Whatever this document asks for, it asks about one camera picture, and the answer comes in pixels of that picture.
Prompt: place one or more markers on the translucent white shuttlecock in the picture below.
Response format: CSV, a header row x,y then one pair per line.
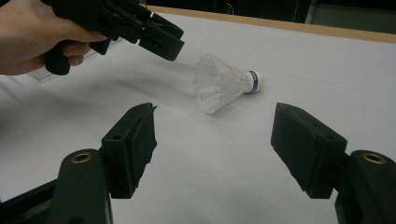
x,y
224,84

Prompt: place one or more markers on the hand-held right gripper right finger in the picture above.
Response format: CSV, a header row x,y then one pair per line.
x,y
308,149

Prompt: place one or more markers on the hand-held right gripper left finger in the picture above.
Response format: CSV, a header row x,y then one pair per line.
x,y
130,149

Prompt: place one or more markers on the white table cover sheet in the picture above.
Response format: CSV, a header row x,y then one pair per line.
x,y
218,155

